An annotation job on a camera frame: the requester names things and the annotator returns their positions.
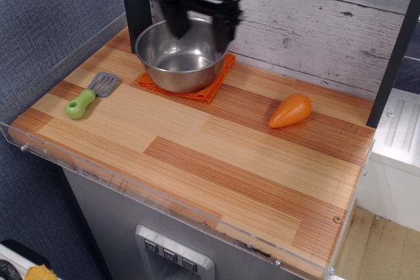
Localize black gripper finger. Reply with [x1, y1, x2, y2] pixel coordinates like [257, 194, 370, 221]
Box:
[212, 10, 242, 52]
[159, 0, 190, 39]

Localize stainless steel pot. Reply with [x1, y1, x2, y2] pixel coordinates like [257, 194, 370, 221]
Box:
[135, 18, 227, 94]

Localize orange folded cloth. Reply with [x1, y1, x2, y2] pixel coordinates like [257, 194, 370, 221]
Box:
[138, 52, 236, 104]

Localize orange plastic carrot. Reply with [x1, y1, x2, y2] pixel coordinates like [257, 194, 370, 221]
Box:
[268, 94, 312, 129]

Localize clear acrylic table guard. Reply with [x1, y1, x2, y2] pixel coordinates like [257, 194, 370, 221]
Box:
[10, 6, 389, 269]

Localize grey toy fridge cabinet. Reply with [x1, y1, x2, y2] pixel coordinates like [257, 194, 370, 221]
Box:
[64, 170, 332, 279]

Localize white toy sink counter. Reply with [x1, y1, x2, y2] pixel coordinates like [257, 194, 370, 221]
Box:
[356, 89, 419, 231]

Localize silver dispenser button panel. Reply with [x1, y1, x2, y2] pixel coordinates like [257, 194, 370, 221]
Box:
[135, 224, 216, 279]

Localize yellow object bottom left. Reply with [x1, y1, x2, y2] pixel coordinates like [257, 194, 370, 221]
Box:
[24, 265, 58, 280]

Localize green handled grey spatula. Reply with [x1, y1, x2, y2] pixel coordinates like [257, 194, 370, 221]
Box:
[65, 71, 119, 120]

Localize black right frame post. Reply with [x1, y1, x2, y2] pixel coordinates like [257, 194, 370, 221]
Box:
[366, 0, 419, 128]

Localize black braided hose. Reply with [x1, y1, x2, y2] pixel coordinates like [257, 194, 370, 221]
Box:
[0, 259, 24, 280]

